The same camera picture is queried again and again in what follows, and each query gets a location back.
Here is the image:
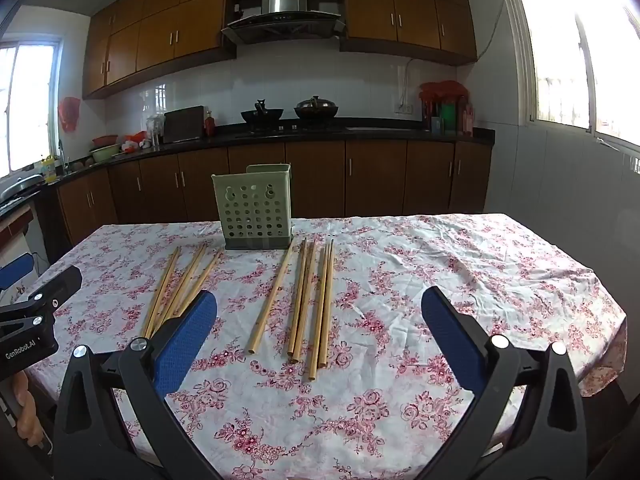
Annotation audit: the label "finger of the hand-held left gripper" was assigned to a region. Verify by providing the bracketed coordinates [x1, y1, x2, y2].
[0, 254, 36, 291]
[0, 266, 82, 333]

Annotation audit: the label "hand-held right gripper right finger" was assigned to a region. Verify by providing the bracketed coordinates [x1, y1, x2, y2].
[417, 286, 588, 480]

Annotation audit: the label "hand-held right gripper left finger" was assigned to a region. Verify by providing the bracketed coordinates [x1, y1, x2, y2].
[52, 290, 223, 480]

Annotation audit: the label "green perforated utensil holder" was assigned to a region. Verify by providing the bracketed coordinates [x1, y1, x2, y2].
[211, 163, 296, 251]

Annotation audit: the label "person's left hand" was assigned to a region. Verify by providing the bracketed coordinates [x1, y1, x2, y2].
[12, 372, 39, 444]

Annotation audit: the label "floral tablecloth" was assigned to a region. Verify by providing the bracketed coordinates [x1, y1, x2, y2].
[22, 212, 628, 480]

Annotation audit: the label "red plastic bag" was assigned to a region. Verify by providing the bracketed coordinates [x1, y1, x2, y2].
[57, 96, 82, 134]

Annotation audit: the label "small side window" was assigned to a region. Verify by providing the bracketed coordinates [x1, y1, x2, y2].
[0, 35, 66, 178]

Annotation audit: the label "brown base cabinets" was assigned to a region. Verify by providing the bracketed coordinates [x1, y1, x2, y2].
[55, 139, 493, 248]

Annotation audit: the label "glass jars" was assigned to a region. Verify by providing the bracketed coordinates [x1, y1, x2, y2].
[146, 114, 166, 147]

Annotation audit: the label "dark cutting board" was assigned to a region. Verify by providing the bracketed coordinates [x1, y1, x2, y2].
[163, 106, 206, 144]

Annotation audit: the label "black kitchen countertop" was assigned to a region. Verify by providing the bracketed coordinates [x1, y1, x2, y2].
[0, 125, 496, 221]

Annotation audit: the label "red and green packages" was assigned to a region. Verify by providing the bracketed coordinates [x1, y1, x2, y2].
[419, 81, 475, 137]

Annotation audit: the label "gas stove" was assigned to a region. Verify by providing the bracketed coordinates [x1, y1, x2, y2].
[235, 122, 351, 139]

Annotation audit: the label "black wok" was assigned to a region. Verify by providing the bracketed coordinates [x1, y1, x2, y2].
[241, 100, 285, 125]

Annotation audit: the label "black pot with lid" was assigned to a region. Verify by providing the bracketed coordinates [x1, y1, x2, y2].
[294, 96, 340, 120]

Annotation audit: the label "large bright window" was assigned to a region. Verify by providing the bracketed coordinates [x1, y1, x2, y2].
[500, 0, 640, 161]

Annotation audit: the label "steel range hood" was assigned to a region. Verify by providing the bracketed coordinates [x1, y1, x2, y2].
[221, 0, 347, 46]

